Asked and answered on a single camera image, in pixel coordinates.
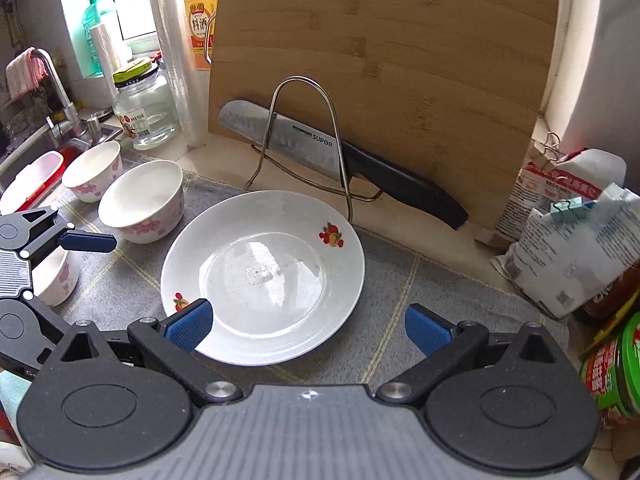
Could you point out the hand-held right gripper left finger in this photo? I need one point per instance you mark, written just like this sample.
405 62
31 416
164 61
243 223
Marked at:
190 322

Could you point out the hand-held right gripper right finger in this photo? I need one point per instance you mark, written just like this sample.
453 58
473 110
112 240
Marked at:
425 330

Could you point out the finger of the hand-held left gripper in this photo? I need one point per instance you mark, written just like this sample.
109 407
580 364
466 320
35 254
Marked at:
50 312
85 242

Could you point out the white bowl pink flowers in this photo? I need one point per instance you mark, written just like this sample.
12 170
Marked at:
92 170
60 280
142 195

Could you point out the white plate red flowers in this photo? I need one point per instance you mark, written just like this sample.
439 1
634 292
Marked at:
280 230

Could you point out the grey and teal checked towel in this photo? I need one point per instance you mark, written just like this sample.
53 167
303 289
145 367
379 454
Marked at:
400 270

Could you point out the red white basin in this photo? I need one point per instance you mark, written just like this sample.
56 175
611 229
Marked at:
30 180

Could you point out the red drain basket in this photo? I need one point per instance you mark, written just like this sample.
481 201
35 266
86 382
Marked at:
77 151

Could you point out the stainless steel sink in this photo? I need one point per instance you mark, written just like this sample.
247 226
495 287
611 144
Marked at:
30 145

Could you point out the metal sink knob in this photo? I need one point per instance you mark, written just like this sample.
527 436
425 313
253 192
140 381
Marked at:
93 127

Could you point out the glass jar green lid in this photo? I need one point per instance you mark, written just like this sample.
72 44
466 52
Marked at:
145 110

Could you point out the metal faucet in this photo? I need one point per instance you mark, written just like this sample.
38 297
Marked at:
62 95

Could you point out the white printed paper bag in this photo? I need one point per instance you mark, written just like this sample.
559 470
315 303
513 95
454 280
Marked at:
575 260

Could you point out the pink dish cloth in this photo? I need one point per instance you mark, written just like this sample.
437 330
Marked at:
25 72

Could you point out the red and white bag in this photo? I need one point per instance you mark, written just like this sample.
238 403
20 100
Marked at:
540 185

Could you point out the dark sauce bottle red label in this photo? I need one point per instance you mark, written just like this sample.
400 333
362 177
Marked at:
610 295

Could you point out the blue binder clip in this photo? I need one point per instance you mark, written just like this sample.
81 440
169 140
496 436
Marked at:
570 208

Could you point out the green lidded sauce jar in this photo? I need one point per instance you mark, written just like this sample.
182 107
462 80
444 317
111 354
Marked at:
612 375

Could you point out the clear plastic wrap roll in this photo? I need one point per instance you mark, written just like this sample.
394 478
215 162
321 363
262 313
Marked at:
175 60

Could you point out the metal binder clips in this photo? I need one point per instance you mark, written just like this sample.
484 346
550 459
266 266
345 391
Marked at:
549 146

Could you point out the green dish soap bottle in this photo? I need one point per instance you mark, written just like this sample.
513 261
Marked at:
92 15

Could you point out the window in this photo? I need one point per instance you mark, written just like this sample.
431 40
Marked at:
135 0

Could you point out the large orange cooking wine jug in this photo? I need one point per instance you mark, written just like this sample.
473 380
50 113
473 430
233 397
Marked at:
200 15

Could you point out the bamboo cutting board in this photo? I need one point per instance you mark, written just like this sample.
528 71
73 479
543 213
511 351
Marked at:
390 60

